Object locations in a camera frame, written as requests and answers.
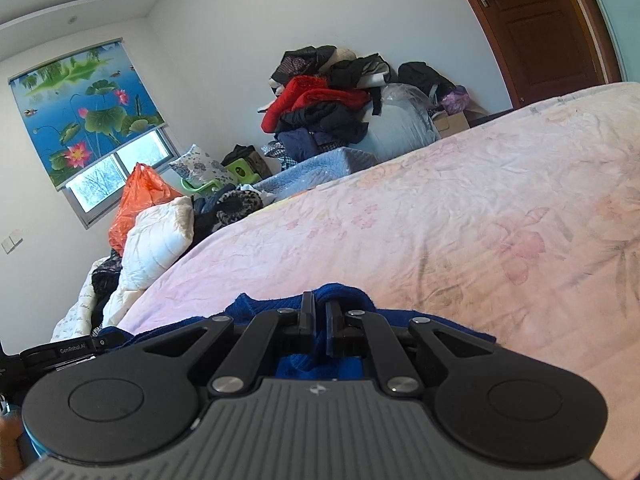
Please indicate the black bag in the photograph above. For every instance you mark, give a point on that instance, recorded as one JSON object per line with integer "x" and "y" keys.
{"x": 241, "y": 152}

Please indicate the green plastic stool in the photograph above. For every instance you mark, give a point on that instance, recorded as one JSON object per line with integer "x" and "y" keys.
{"x": 240, "y": 170}

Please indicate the lotus print roller blind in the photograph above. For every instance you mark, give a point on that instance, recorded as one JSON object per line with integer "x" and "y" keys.
{"x": 85, "y": 110}

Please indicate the light blue blanket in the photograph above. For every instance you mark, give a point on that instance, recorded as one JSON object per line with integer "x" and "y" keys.
{"x": 325, "y": 170}

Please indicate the navy clothes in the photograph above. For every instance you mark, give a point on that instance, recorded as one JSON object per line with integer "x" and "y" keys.
{"x": 205, "y": 220}

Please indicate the person's left hand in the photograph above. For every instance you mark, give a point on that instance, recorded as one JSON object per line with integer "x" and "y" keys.
{"x": 7, "y": 442}

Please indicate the black garment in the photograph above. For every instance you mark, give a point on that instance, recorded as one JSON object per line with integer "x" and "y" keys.
{"x": 422, "y": 77}

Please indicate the window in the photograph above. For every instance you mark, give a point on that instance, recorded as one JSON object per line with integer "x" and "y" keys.
{"x": 100, "y": 180}

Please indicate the floral pillow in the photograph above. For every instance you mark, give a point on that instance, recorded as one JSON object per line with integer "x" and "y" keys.
{"x": 197, "y": 165}

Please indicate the white quilted jacket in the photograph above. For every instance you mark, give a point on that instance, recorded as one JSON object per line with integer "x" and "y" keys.
{"x": 155, "y": 235}

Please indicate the dark patterned clothes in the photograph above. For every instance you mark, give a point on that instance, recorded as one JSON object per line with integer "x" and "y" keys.
{"x": 105, "y": 275}

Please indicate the white wall switch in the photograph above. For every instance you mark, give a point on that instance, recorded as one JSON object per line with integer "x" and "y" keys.
{"x": 12, "y": 242}

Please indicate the cardboard box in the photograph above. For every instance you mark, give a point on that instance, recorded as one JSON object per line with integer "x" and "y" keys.
{"x": 452, "y": 124}

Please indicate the orange plastic bag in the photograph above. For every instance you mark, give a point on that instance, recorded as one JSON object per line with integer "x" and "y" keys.
{"x": 140, "y": 195}

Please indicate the light blue bundle in plastic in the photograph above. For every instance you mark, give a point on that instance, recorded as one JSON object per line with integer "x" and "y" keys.
{"x": 400, "y": 125}

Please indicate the pile of dark clothes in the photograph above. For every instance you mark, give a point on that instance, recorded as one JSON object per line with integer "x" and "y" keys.
{"x": 325, "y": 120}

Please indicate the purple garment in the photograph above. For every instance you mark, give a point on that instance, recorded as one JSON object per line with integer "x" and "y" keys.
{"x": 455, "y": 100}

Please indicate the pink floral bedsheet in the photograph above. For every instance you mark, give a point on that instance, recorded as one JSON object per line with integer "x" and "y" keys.
{"x": 450, "y": 210}

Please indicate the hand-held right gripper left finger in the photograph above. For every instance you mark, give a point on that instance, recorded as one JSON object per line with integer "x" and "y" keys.
{"x": 307, "y": 312}

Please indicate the blue knit garment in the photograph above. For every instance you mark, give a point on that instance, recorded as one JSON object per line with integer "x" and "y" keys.
{"x": 345, "y": 295}

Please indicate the brown wooden door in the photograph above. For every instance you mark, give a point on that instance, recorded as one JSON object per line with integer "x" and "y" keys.
{"x": 540, "y": 35}

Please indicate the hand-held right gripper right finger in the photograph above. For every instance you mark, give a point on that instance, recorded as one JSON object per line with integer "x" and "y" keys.
{"x": 332, "y": 325}

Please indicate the red garment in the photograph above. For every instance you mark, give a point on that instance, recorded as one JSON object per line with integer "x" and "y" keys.
{"x": 305, "y": 92}

